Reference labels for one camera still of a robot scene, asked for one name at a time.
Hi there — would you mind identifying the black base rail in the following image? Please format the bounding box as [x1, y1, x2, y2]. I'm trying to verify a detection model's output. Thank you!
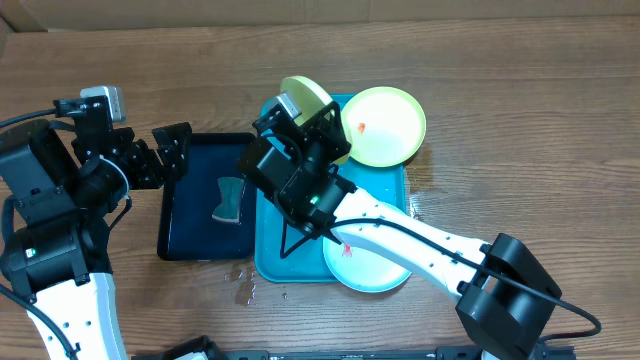
[130, 334, 576, 360]

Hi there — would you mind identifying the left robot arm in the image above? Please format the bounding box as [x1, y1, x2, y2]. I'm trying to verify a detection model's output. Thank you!
[1, 95, 192, 359]

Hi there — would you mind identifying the light blue plate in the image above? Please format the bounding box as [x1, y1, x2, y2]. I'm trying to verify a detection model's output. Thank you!
[323, 238, 411, 293]

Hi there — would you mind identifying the green plate with stain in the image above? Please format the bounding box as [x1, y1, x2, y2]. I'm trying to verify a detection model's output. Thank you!
[280, 75, 352, 165]

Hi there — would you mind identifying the teal plastic serving tray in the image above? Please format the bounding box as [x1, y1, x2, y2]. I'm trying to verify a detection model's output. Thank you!
[254, 94, 407, 284]

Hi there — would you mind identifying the cardboard backdrop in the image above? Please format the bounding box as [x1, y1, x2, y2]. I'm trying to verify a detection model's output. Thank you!
[1, 0, 639, 32]

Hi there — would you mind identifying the dark green sponge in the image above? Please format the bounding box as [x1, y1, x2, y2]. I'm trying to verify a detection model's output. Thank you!
[212, 177, 244, 224]

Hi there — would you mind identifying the black plastic tray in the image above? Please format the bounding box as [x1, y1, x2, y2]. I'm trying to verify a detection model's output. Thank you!
[157, 133, 257, 261]

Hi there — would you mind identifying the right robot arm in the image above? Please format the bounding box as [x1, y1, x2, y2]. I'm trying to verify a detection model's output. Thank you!
[238, 93, 562, 359]

